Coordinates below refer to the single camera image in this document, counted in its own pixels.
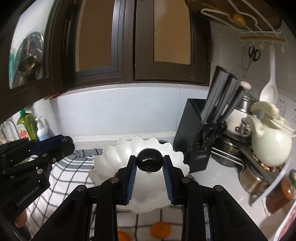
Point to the checkered white black cloth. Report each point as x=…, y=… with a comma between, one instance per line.
x=72, y=171

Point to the white photo frame stand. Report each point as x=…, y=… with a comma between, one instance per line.
x=256, y=199

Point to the dark wooden window frame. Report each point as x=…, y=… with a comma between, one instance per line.
x=92, y=43

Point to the smaller orange tangerine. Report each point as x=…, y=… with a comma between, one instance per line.
x=160, y=230

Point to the glass jar brown sauce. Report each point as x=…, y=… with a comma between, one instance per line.
x=283, y=193

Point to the white wall power outlet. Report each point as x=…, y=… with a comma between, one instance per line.
x=287, y=108

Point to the white scalloped ceramic bowl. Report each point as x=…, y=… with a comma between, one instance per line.
x=149, y=191

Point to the large orange tangerine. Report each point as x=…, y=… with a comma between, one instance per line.
x=123, y=236

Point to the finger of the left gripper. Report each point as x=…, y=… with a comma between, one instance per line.
x=55, y=148

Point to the black knife block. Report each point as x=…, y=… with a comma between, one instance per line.
x=204, y=120

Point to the wooden cutting board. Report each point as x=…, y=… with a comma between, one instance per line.
x=253, y=16

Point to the black scissors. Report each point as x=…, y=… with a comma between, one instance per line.
x=254, y=55

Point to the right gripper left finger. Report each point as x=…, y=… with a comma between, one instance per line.
x=115, y=191

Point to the cream ceramic pot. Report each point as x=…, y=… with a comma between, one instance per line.
x=271, y=134

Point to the white enamel pot with lid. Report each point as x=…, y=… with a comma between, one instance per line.
x=242, y=110

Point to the white ladle spoon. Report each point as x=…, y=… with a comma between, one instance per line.
x=270, y=92

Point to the white blue pump bottle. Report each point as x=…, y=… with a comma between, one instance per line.
x=42, y=131

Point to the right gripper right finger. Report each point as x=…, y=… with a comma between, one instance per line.
x=186, y=192

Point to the dark plum gripper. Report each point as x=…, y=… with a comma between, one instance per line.
x=149, y=160

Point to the metal steamer plate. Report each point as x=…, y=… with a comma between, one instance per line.
x=28, y=59

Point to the green dish soap bottle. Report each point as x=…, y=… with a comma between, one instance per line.
x=27, y=126

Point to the metal faucet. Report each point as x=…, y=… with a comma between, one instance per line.
x=9, y=131

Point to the person's left hand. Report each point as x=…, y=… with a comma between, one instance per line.
x=21, y=220

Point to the stainless steel pot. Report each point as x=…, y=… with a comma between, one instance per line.
x=252, y=180

